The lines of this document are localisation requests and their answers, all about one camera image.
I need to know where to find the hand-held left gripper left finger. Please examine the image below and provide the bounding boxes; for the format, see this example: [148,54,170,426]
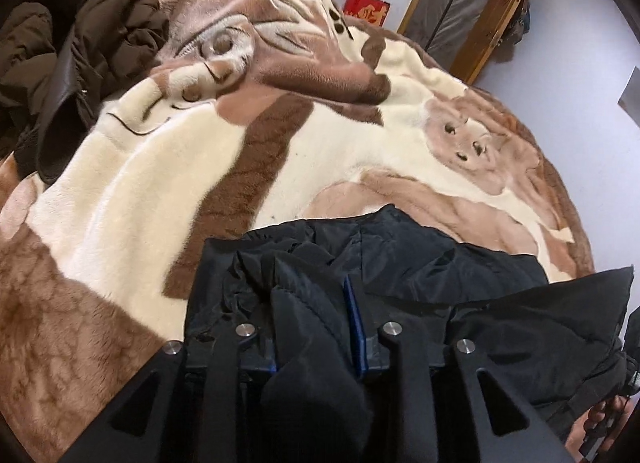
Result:
[59,322,277,463]

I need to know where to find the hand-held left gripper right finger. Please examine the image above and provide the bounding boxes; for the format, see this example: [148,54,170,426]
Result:
[343,275,577,463]

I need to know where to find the black puffer jacket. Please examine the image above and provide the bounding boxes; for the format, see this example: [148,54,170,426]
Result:
[184,203,636,463]

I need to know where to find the person's right hand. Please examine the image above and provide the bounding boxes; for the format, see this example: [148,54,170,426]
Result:
[566,393,633,463]

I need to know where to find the brown cream plush blanket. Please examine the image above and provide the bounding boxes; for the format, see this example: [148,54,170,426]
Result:
[0,0,597,444]

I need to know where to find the grey paper sheet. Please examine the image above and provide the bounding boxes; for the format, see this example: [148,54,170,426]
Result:
[618,77,640,111]

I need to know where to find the red gift box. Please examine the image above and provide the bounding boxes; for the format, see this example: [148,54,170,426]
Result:
[343,0,392,28]

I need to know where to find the hanging bags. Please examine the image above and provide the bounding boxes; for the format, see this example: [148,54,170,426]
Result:
[498,0,532,63]

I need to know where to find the brown puffer jacket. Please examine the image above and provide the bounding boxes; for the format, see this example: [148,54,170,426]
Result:
[0,0,172,186]

